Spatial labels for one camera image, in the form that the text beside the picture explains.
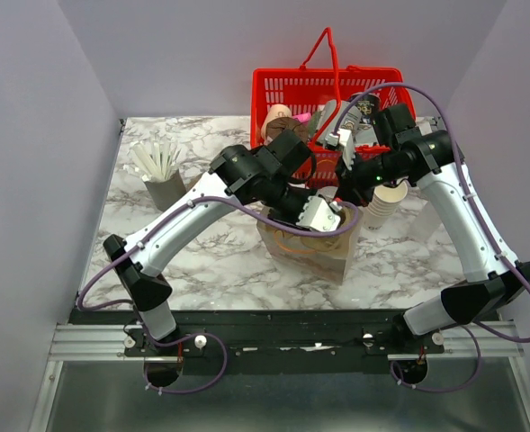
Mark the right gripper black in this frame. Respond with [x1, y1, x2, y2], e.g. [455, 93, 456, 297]
[334, 148, 407, 207]

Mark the stack of white paper cups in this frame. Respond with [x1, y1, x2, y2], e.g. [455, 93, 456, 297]
[363, 183, 409, 230]

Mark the white paper takeout bag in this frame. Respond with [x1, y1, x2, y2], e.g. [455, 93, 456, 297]
[256, 207, 361, 284]

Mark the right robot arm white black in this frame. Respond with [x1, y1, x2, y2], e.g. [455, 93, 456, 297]
[327, 103, 530, 353]

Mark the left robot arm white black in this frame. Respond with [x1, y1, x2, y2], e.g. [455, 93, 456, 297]
[103, 130, 312, 356]

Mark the grey printed cup in basket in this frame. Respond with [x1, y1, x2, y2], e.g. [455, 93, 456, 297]
[311, 99, 361, 145]

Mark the brown fabric scrunchie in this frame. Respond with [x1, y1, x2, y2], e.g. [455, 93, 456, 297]
[265, 117, 309, 144]

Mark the clear plastic water bottle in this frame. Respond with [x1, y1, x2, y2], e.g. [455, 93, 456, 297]
[409, 202, 442, 242]

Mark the black printed cup in basket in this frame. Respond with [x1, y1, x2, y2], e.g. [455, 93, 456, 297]
[347, 93, 381, 129]

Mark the pink item in basket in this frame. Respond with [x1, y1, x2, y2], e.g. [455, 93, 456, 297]
[292, 112, 312, 124]

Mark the beige cup in basket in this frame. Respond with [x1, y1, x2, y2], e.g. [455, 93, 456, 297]
[260, 103, 292, 140]

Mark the red plastic shopping basket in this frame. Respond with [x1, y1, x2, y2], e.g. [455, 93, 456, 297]
[248, 26, 422, 189]

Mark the grey felt straw holder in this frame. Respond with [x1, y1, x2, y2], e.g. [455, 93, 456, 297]
[144, 170, 186, 212]

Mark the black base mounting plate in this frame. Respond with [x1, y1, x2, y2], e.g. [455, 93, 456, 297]
[69, 310, 445, 376]

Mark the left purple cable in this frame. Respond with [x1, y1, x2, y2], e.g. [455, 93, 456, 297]
[75, 194, 361, 395]

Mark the purple cable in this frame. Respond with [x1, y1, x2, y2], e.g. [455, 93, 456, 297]
[75, 194, 361, 395]
[331, 81, 530, 393]

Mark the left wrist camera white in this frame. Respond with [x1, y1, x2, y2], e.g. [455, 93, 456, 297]
[295, 195, 343, 232]

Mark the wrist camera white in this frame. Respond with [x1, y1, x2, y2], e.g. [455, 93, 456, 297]
[324, 129, 355, 171]
[295, 195, 343, 232]

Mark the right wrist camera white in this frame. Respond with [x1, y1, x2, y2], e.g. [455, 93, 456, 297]
[324, 129, 355, 171]

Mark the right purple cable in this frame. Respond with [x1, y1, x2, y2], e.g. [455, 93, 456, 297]
[331, 81, 530, 393]

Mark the aluminium rail frame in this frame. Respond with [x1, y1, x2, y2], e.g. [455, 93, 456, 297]
[30, 324, 530, 431]

